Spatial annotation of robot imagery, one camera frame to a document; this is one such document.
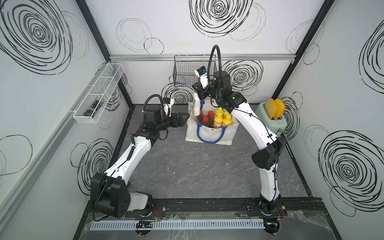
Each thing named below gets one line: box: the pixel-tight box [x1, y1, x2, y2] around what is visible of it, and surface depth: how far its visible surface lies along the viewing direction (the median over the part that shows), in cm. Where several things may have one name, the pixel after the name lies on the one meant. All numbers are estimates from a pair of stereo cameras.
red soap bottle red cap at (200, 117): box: [196, 109, 204, 123], surface depth 93 cm
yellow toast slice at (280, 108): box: [274, 99, 286, 119], surface depth 92 cm
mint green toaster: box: [255, 102, 288, 134], surface depth 93 cm
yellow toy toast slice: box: [265, 98, 277, 120], surface depth 94 cm
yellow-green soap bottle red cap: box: [208, 110, 215, 128], surface depth 92 cm
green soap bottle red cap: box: [201, 116, 210, 127], surface depth 90 cm
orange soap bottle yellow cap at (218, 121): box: [213, 112, 223, 129], surface depth 88 cm
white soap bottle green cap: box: [193, 89, 201, 117], surface depth 84 cm
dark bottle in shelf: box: [83, 98, 104, 118], surface depth 68 cm
